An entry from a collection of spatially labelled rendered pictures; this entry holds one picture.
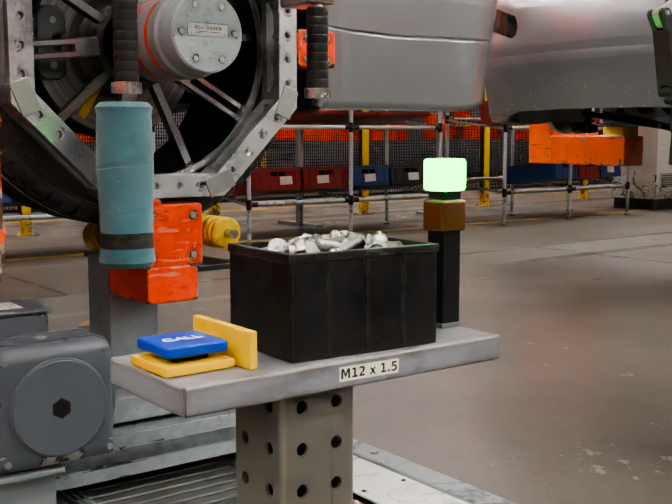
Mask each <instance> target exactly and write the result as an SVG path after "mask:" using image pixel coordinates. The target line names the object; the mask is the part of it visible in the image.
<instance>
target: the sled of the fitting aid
mask: <svg viewBox="0 0 672 504"><path fill-rule="evenodd" d="M113 437H114V442H113V446H112V449H111V450H109V451H108V452H106V453H104V454H101V455H97V456H92V457H88V458H83V459H78V460H73V461H68V462H63V463H60V464H61V465H62V466H64V467H65V472H61V473H57V474H56V492H58V491H62V490H67V489H71V488H76V487H81V486H85V485H90V484H94V483H99V482H103V481H108V480H112V479H117V478H121V477H126V476H130V475H135V474H139V473H144V472H149V471H153V470H158V469H162V468H167V467H171V466H176V465H180V464H185V463H189V462H194V461H198V460H203V459H207V458H212V457H217V456H221V455H226V454H230V453H235V452H236V409H232V410H227V411H222V412H216V413H211V414H206V415H201V416H195V417H190V418H182V417H180V416H178V415H176V414H174V413H171V414H166V415H160V416H155V417H149V418H144V419H139V420H133V421H128V422H123V423H117V424H113Z"/></svg>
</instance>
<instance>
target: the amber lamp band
mask: <svg viewBox="0 0 672 504"><path fill-rule="evenodd" d="M465 211H466V202H465V200H463V199H452V200H439V199H425V200H424V203H423V228H424V230H427V231H435V232H456V231H463V230H464V229H465Z"/></svg>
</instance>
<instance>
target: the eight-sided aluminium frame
mask: <svg viewBox="0 0 672 504"><path fill-rule="evenodd" d="M272 11H273V14H272ZM285 11H286V12H285ZM261 16H262V101H261V102H260V103H259V104H258V105H257V107H256V108H255V109H254V110H253V111H252V113H251V114H250V115H249V116H248V117H247V118H246V120H245V121H244V122H243V123H242V124H241V126H240V127H239V128H238V129H237V130H236V132H235V133H234V134H233V135H232V136H231V137H230V139H229V140H228V141H227V142H226V143H225V145H224V146H223V147H222V148H221V149H220V150H219V152H218V153H217V154H216V155H215V156H214V158H213V159H212V160H211V161H210V162H209V163H208V165H207V166H206V167H205V168H204V169H203V171H202V172H201V173H165V174H154V196H153V199H156V198H179V197H203V196H204V197H214V196H224V195H226V194H227V192H228V191H229V190H230V189H231V187H233V186H235V185H236V181H237V180H238V179H239V178H240V177H241V175H242V174H243V173H244V172H245V170H246V169H247V168H248V167H249V166H250V164H251V163H252V162H253V161H254V160H255V158H256V157H257V156H258V155H259V154H260V152H261V151H262V150H263V149H264V147H265V146H266V145H267V144H268V143H269V141H270V140H271V139H272V138H273V137H274V135H275V134H276V133H277V132H278V130H279V129H280V128H281V127H282V126H283V124H284V123H285V122H286V121H287V120H290V117H291V115H292V113H293V112H294V111H295V110H296V109H297V96H298V92H297V20H296V9H288V8H281V7H280V0H261ZM285 35H286V37H285ZM272 36H273V37H272ZM285 58H286V61H285ZM273 61H274V62H273ZM285 82H286V85H285ZM273 84H274V86H273ZM0 106H1V107H2V108H3V109H4V110H5V111H6V112H7V113H8V115H9V117H10V118H13V119H14V120H15V121H16V122H17V123H18V124H19V125H20V126H21V127H22V128H23V129H24V130H25V131H26V132H27V133H28V134H29V135H30V136H31V137H32V138H33V139H34V140H35V141H36V142H38V143H39V144H40V145H41V146H42V147H43V148H44V149H45V150H46V151H47V152H48V153H49V154H50V155H51V156H52V157H53V158H54V159H55V160H56V161H57V162H58V163H59V164H60V165H61V166H62V167H63V168H64V169H65V170H66V171H67V172H68V173H69V174H70V175H71V176H72V177H73V178H74V179H75V180H76V181H77V182H78V183H79V184H80V185H81V186H82V189H84V190H86V191H87V192H88V193H89V194H90V195H91V196H92V197H93V198H95V199H98V188H97V173H96V154H95V153H94V152H93V151H92V150H91V149H90V148H89V147H88V146H87V145H86V144H85V143H84V142H83V141H82V140H81V139H80V138H79V137H78V136H77V135H76V134H75V133H74V132H73V131H72V130H71V129H70V128H69V127H68V126H67V125H66V124H65V123H64V122H63V121H62V120H61V119H60V118H59V117H58V116H57V115H56V114H55V113H54V112H53V111H52V110H51V108H50V107H49V106H48V105H47V104H46V103H45V102H44V101H43V100H42V99H41V98H40V97H39V96H38V95H37V94H36V93H35V74H34V46H33V18H32V0H0Z"/></svg>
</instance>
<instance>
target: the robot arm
mask: <svg viewBox="0 0 672 504"><path fill-rule="evenodd" d="M647 18H648V21H649V23H650V26H651V29H652V32H653V44H654V55H655V67H656V78H657V90H658V95H659V97H661V98H662V97H664V98H666V99H664V103H665V104H667V105H671V118H670V119H671V120H670V133H671V142H670V153H669V165H672V0H665V4H663V5H662V6H660V7H659V8H657V9H650V10H649V11H648V12H647Z"/></svg>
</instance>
